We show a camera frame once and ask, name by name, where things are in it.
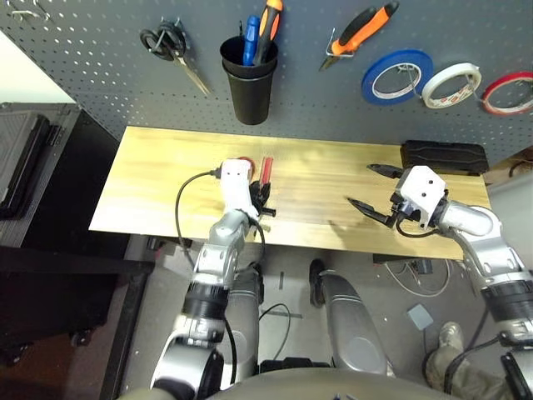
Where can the black plastic tool case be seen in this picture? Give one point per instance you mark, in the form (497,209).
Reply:
(443,158)

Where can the black ribbed equipment case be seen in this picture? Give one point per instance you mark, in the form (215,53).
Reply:
(25,154)

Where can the black plastic cup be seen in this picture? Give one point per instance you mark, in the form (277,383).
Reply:
(250,96)

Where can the silver right robot leg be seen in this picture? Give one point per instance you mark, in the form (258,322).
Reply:
(354,325)

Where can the grey foot pedal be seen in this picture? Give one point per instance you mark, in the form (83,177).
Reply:
(419,317)

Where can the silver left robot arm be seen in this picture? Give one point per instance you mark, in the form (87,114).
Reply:
(220,250)

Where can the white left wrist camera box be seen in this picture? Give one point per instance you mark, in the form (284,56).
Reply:
(235,183)

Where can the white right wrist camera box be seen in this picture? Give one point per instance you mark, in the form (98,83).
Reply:
(422,189)

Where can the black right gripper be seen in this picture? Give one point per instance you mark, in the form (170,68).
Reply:
(406,210)

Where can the khaki trouser leg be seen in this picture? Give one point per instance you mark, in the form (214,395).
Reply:
(454,379)

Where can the grey perforated pegboard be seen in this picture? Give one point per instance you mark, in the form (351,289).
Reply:
(312,96)

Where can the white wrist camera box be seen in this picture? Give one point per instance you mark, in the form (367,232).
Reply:
(235,183)
(422,189)

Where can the red tape roll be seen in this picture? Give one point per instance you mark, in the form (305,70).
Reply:
(493,109)

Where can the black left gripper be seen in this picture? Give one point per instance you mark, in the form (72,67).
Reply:
(262,210)

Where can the white tape roll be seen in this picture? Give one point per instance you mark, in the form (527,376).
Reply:
(431,96)

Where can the orange and black pliers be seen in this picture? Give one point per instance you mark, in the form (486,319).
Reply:
(362,27)

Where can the blue tape roll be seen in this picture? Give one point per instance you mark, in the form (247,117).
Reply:
(368,89)

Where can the metal peg hook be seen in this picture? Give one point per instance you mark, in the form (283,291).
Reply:
(25,14)

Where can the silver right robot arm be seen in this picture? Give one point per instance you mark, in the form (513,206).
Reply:
(479,233)

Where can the orange and black screwdriver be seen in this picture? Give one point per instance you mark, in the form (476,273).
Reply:
(268,25)

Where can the white sneaker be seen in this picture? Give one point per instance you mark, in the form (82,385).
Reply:
(451,335)

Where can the silver left robot leg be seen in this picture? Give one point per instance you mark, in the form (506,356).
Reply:
(245,308)

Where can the grey robot torso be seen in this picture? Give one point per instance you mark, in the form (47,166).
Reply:
(325,385)

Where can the silver robot leg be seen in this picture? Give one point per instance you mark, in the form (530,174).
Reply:
(354,325)
(245,308)

